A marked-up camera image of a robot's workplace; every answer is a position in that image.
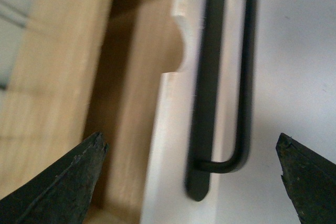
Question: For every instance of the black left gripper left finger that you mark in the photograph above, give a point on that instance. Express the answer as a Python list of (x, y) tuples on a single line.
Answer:
[(63, 191)]

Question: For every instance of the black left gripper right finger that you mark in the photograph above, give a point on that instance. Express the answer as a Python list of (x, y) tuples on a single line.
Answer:
[(309, 180)]

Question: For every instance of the black drawer handle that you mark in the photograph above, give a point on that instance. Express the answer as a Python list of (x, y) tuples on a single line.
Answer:
[(199, 165)]

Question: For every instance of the wooden drawer cabinet frame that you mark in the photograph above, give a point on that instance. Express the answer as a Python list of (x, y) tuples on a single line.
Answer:
[(48, 95)]

